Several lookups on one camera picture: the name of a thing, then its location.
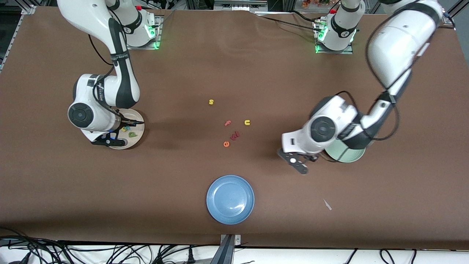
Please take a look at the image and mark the light green plate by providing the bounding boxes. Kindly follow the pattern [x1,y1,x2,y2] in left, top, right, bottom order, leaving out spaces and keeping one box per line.
[325,141,366,163]

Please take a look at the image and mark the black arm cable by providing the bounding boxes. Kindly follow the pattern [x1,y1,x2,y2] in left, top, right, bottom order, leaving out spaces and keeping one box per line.
[335,16,400,142]
[88,33,145,125]

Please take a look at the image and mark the black cable on table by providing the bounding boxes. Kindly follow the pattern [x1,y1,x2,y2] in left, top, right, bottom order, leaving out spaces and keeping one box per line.
[256,10,325,33]

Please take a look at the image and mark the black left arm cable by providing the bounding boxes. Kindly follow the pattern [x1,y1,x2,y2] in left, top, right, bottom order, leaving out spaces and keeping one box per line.
[335,16,400,142]

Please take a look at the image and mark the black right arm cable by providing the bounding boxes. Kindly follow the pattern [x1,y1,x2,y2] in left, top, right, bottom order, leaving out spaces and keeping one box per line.
[88,33,145,125]

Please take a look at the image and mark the aluminium table side rail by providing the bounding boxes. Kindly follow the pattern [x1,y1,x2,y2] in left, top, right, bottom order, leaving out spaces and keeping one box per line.
[0,15,19,72]

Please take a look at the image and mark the blue plate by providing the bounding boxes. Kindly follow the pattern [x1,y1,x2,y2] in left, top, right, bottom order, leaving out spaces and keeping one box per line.
[206,175,255,225]

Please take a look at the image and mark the brown table mat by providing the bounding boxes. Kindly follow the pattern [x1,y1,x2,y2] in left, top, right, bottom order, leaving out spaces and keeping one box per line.
[0,7,469,250]

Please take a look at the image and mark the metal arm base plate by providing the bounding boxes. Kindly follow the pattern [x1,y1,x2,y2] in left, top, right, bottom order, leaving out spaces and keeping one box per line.
[315,20,354,55]
[126,15,162,50]

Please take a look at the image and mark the grey power strip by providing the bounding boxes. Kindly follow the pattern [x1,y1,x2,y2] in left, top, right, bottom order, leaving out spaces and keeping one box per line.
[214,0,269,11]

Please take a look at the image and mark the beige brown plate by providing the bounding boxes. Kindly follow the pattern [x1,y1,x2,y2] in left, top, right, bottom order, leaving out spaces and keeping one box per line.
[81,109,145,150]

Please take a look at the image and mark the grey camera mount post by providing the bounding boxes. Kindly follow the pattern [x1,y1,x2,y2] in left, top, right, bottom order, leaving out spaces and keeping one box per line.
[219,234,241,264]

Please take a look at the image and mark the black floor cable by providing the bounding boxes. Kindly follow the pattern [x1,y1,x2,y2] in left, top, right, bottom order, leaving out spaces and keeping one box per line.
[0,227,79,264]

